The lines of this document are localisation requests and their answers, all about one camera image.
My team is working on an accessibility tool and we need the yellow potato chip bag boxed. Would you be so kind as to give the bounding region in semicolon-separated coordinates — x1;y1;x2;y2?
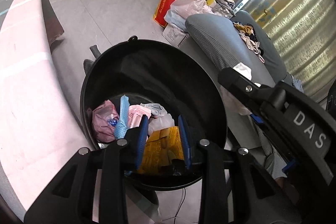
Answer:
136;126;189;177

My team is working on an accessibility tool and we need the white printed paper sheet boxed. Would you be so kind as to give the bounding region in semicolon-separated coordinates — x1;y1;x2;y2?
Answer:
162;22;191;47

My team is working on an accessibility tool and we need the pink plastic wrapper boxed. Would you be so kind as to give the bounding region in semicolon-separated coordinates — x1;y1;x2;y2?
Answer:
128;105;152;130

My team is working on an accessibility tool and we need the colourful clothes pile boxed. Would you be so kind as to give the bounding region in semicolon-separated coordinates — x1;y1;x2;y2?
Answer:
234;22;265;63

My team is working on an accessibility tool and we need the grey sofa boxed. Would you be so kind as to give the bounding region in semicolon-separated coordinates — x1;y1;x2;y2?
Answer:
185;10;294;151

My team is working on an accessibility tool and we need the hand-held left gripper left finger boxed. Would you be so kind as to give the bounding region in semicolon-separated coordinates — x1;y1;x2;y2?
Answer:
24;115;158;224

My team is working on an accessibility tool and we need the red paper bag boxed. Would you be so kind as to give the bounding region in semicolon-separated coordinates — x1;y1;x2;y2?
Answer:
154;0;187;28

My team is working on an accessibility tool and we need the window curtain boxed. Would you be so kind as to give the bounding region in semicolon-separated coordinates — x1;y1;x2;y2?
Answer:
136;0;336;104

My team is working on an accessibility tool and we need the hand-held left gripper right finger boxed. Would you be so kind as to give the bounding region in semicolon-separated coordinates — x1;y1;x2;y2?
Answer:
178;115;289;224

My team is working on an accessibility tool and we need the pink plastic bag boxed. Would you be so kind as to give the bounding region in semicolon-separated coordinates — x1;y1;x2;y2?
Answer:
92;100;121;143

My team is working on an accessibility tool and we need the black trash bin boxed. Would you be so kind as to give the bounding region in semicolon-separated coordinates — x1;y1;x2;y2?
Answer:
79;35;228;191

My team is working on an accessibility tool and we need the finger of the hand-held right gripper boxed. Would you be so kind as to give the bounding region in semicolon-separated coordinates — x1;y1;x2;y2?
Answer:
217;68;265;109
249;112;267;126

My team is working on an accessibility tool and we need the grey white clothes pile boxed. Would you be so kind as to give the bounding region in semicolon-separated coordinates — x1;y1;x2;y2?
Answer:
207;0;237;17

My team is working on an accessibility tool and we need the white tissue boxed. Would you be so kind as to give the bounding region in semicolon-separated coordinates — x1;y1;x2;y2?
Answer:
222;63;254;115

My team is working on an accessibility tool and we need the large white plastic bag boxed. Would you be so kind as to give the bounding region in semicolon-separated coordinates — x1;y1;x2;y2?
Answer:
164;0;214;28

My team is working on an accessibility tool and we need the striped grey cloth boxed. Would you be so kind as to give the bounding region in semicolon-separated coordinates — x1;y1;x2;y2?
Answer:
256;123;288;180

